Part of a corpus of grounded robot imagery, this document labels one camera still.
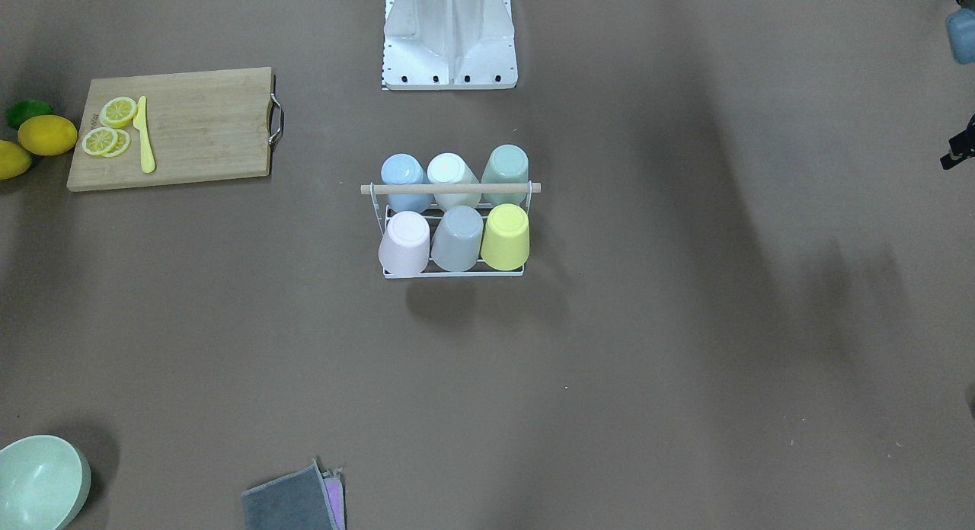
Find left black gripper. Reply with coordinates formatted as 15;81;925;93
940;116;975;171

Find green plastic cup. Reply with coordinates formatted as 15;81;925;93
481;144;529;205

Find pink plastic cup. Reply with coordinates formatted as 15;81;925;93
377;211;430;277

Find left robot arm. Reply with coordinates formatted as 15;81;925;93
940;0;974;171

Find yellow plastic cup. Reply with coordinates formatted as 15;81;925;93
481;203;530;272

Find grey plastic cup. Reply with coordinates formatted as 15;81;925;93
431;205;484;273

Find white plastic cup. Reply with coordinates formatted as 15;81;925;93
426;152;481;211

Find light blue plastic cup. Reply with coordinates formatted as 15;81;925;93
381;153;434;213

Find grey folded cloth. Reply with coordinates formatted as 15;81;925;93
241;461;347;529

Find wooden cutting board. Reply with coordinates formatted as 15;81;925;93
67;66;283;191

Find yellow plastic knife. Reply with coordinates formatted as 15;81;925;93
133;95;156;174

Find lemon slice upper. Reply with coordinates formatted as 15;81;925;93
97;97;137;129

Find lemon slice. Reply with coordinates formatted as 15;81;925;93
97;97;137;129
82;126;131;158

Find lemon slice lower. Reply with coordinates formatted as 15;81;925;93
82;126;131;158

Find whole yellow lemon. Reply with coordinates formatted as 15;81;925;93
18;114;78;156

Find green lime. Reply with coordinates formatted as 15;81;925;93
5;99;53;130

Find light green bowl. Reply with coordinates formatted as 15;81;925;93
1;434;91;529

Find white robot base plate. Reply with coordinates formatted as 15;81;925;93
381;0;519;91

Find white wire cup holder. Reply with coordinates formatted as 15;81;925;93
360;180;541;279

